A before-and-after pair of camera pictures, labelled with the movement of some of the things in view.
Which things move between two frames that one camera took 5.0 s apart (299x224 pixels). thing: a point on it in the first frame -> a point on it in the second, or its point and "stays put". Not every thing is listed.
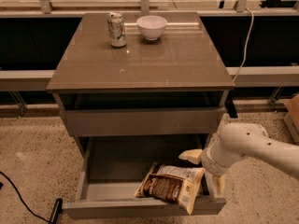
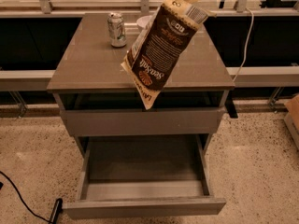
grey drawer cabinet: x=139 y=84 stays put
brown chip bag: x=176 y=185 -> x=159 y=44
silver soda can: x=117 y=30 stays put
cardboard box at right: x=291 y=118 stays put
